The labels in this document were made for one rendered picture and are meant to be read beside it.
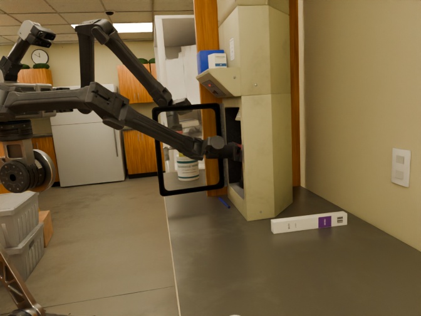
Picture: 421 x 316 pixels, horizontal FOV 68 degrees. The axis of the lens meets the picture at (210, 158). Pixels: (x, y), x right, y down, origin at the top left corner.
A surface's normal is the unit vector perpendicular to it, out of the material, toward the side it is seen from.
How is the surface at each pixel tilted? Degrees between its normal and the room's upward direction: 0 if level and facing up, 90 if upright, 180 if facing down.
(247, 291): 0
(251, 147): 90
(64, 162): 90
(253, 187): 90
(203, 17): 90
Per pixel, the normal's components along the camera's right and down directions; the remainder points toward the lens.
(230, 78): 0.18, 0.17
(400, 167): -0.98, 0.10
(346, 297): -0.07, -0.98
